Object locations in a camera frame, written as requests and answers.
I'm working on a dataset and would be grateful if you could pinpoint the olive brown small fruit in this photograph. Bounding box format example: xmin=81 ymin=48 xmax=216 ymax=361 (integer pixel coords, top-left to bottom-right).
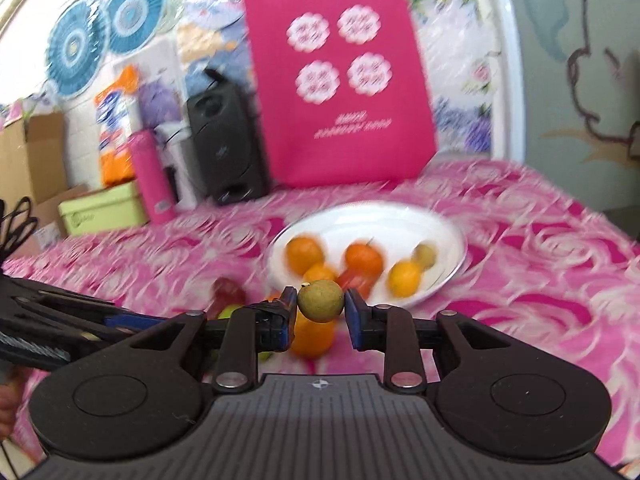
xmin=297 ymin=280 xmax=345 ymax=323

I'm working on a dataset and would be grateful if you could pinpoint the large orange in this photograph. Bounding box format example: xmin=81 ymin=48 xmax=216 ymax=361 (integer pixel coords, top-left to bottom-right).
xmin=285 ymin=235 xmax=326 ymax=276
xmin=290 ymin=315 xmax=337 ymax=360

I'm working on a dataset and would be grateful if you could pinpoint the green storage box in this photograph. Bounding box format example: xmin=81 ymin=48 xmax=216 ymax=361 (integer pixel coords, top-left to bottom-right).
xmin=58 ymin=181 xmax=149 ymax=236

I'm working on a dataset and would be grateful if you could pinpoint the cardboard box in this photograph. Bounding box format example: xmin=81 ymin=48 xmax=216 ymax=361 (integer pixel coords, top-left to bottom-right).
xmin=1 ymin=112 xmax=88 ymax=257

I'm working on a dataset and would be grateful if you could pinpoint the dark red apple left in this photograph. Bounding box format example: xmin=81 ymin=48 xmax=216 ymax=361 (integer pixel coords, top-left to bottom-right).
xmin=206 ymin=276 xmax=247 ymax=318

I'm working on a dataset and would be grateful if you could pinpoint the pink rose tablecloth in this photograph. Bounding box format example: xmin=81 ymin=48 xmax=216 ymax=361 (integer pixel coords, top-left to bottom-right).
xmin=6 ymin=159 xmax=639 ymax=466

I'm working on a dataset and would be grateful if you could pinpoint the pink thermos bottle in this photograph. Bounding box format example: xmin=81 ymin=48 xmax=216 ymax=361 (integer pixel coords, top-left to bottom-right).
xmin=128 ymin=129 xmax=177 ymax=224

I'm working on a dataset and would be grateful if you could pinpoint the yellow orange far right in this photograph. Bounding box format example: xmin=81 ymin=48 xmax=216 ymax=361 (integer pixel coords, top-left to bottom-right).
xmin=386 ymin=259 xmax=422 ymax=298

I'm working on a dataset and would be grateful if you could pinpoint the small tan longan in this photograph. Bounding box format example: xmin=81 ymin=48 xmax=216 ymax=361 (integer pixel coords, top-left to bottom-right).
xmin=411 ymin=242 xmax=437 ymax=271

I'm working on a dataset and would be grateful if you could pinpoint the white round plate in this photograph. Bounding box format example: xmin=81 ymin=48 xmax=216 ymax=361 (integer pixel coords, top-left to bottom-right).
xmin=266 ymin=200 xmax=468 ymax=309

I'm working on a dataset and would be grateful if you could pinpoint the orange white snack package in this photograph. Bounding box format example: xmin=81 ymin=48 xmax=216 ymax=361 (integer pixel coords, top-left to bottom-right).
xmin=94 ymin=64 xmax=141 ymax=188

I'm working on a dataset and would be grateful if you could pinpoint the small red fruit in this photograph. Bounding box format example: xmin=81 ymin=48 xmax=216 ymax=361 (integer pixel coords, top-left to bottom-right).
xmin=336 ymin=269 xmax=376 ymax=300

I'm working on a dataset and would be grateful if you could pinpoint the orange middle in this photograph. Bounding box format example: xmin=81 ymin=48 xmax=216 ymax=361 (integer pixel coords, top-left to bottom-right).
xmin=344 ymin=240 xmax=385 ymax=280

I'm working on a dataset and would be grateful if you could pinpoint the tangerine back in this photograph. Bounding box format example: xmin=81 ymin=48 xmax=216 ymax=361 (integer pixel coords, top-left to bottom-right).
xmin=303 ymin=262 xmax=337 ymax=284

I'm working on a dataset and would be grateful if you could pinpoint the black loudspeaker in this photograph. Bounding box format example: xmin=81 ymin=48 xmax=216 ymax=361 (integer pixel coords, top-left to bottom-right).
xmin=186 ymin=68 xmax=270 ymax=206

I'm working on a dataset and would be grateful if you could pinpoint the blue paper fan left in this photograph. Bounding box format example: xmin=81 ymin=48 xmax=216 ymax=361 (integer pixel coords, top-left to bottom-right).
xmin=46 ymin=0 xmax=110 ymax=99

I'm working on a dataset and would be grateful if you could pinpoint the blue paper fan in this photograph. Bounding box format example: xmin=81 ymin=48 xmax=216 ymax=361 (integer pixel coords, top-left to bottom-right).
xmin=106 ymin=0 xmax=167 ymax=55
xmin=46 ymin=0 xmax=110 ymax=99

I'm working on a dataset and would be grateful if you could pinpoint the blue paper fan right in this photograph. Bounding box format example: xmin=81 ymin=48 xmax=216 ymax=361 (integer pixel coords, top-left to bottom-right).
xmin=106 ymin=0 xmax=167 ymax=55

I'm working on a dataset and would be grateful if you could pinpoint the pink tote bag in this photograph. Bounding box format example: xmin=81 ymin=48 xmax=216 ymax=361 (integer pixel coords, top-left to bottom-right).
xmin=244 ymin=0 xmax=436 ymax=188

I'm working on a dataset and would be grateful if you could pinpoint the black cable loop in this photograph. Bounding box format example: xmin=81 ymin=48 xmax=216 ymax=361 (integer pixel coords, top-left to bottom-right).
xmin=0 ymin=196 xmax=40 ymax=266

